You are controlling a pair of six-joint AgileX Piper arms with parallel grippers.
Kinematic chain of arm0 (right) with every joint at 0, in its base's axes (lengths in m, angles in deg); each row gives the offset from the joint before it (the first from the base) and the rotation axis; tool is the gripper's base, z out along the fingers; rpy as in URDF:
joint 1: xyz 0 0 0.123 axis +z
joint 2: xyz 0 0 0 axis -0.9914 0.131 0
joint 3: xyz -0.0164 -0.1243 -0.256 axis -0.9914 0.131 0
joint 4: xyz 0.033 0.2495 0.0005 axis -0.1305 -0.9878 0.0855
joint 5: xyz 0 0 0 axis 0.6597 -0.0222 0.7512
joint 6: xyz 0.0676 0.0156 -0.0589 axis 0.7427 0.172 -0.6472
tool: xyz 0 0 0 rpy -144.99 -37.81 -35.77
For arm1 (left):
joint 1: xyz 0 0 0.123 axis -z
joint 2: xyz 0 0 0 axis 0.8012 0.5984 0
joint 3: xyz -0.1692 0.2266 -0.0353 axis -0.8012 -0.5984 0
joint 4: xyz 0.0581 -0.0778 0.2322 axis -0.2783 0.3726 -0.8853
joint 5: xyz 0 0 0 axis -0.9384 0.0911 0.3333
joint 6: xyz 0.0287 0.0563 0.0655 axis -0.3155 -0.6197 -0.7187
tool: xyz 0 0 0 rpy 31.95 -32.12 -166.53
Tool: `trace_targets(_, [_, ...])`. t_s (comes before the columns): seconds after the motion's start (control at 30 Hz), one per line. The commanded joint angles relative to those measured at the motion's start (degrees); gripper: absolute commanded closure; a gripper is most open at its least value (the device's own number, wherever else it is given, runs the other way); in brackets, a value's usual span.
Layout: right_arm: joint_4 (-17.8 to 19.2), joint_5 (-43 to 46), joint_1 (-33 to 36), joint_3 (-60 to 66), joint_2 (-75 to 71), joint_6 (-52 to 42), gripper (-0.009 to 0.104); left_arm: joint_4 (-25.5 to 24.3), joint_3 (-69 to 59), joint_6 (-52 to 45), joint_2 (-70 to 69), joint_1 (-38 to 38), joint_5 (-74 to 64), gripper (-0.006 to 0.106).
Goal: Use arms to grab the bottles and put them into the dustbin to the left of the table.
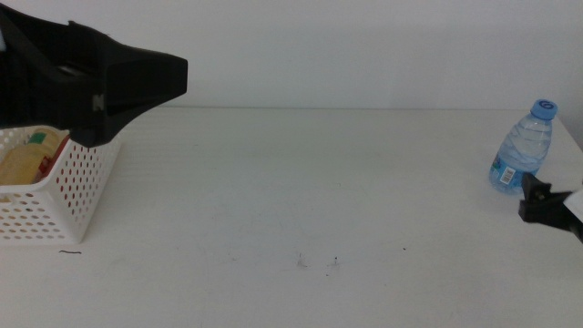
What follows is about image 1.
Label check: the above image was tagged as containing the yellow tea bottle green label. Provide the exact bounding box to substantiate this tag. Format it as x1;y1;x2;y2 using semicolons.
0;128;63;186

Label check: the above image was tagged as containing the white perforated plastic basket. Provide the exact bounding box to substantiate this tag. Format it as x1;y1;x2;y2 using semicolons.
0;125;123;245

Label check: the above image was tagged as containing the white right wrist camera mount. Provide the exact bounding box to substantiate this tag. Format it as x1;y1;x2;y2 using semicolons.
563;188;583;224

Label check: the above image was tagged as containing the clear water bottle blue label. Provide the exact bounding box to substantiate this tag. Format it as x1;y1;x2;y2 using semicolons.
488;98;559;197

